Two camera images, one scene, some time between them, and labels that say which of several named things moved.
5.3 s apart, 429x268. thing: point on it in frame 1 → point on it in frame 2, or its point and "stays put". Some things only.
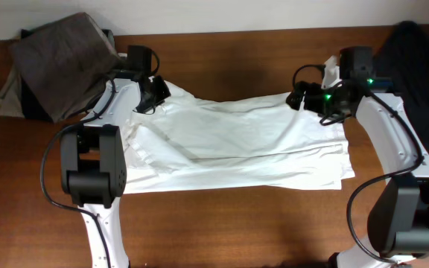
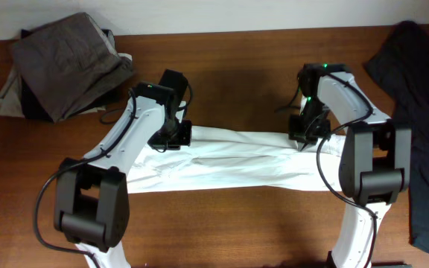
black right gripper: [299, 99] → [307, 132]
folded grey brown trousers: [64, 67] stays put
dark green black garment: [418, 59] stays put
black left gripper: [159, 93] → [177, 135]
